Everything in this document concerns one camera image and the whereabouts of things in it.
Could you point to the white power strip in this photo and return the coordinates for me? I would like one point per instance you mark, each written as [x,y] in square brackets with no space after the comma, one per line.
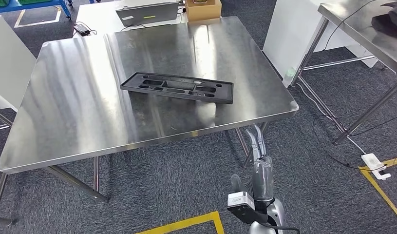
[372,161]

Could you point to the white cabinet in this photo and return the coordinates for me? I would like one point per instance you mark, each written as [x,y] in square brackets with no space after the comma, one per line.
[288,32]

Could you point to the stainless steel workbench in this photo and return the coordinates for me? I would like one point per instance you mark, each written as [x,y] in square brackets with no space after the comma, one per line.
[72,97]

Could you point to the black camera bracket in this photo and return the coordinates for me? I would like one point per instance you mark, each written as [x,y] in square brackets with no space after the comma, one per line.
[246,214]

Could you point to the grey laptop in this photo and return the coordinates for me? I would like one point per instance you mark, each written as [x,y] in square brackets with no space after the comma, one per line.
[146,14]

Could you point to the white desk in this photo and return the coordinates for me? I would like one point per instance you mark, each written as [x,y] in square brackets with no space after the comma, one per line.
[98,16]

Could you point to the black plastic plate frame part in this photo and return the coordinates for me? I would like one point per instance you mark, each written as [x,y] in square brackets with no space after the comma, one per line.
[224,95]

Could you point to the stainless steel table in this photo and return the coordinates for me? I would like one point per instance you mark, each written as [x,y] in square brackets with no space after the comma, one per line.
[353,19]

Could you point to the black power adapter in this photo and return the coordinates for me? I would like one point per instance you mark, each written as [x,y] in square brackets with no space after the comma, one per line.
[81,29]

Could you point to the white top side table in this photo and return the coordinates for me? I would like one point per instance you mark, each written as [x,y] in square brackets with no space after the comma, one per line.
[8,64]

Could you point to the yellow floor tape square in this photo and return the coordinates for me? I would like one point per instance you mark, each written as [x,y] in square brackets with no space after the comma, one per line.
[379,190]
[185,223]

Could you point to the small pale green object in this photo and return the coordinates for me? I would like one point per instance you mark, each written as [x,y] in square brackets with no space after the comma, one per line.
[290,73]

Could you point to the blue metal shelf rack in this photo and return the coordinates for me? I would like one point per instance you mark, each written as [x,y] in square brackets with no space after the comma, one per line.
[24,6]

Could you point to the brown cardboard box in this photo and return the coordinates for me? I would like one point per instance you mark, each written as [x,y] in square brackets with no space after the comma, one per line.
[203,13]

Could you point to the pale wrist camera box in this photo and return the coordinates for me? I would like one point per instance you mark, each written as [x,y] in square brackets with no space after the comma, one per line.
[240,198]

